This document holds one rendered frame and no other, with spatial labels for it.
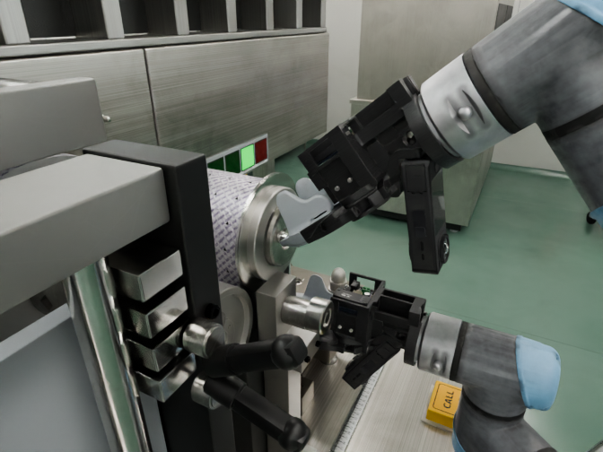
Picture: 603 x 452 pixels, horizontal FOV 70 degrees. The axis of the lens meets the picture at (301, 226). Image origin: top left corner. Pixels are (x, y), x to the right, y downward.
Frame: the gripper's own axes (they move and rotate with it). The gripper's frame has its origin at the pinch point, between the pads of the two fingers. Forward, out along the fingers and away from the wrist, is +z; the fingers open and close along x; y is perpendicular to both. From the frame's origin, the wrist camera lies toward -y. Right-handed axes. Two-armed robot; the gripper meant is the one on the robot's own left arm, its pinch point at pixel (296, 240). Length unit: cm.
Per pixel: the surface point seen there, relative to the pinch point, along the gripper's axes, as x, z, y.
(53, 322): 30.6, -12.3, 5.8
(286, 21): -72, 17, 43
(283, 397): 3.3, 14.2, -16.2
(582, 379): -148, 29, -140
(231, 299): 7.2, 6.5, -1.0
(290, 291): 0.7, 4.8, -4.8
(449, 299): -184, 79, -98
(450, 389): -20.1, 7.7, -37.4
